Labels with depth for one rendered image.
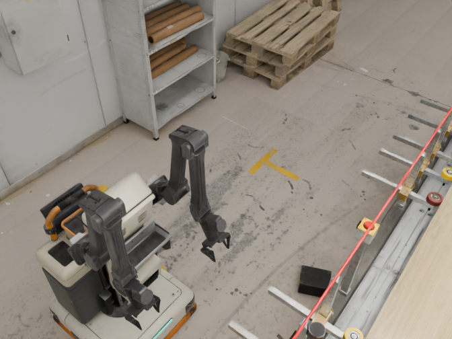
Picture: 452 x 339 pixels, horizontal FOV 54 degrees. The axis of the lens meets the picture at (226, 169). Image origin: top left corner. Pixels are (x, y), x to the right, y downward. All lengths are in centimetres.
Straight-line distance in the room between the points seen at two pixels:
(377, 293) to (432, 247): 37
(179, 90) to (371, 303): 293
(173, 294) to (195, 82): 255
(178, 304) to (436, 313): 140
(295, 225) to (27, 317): 197
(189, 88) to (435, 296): 317
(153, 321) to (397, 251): 145
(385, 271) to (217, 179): 171
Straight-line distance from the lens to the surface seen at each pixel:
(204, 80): 467
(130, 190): 182
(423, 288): 226
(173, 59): 418
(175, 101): 441
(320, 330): 170
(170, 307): 273
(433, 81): 552
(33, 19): 323
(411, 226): 286
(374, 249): 256
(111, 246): 156
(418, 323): 215
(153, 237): 206
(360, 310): 243
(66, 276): 234
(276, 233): 340
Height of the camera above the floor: 267
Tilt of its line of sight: 44 degrees down
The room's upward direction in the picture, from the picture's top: 1 degrees clockwise
